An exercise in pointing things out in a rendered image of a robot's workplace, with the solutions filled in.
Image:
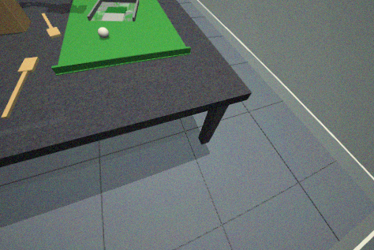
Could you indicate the white golf ball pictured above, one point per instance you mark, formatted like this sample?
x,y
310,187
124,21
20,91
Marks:
x,y
103,32

